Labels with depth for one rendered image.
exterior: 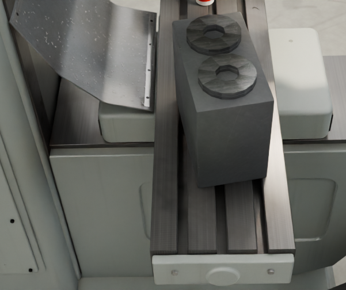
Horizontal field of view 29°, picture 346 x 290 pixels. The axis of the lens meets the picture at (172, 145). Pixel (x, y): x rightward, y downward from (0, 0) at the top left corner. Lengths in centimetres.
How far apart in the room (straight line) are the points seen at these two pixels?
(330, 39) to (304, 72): 142
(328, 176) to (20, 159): 69
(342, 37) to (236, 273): 196
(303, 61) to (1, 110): 66
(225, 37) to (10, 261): 91
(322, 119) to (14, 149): 64
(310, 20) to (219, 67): 198
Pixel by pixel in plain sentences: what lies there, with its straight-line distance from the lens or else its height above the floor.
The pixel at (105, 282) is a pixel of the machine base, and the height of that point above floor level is 20.
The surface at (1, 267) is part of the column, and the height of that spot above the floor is 38.
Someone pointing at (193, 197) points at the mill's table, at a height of 95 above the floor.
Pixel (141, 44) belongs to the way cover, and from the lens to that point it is 150.
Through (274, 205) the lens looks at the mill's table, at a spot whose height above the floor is 95.
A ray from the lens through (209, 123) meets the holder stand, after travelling 101.
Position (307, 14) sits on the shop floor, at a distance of 303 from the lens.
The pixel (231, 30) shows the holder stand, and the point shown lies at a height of 115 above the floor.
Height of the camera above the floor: 185
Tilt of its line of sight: 49 degrees down
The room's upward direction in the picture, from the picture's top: 4 degrees counter-clockwise
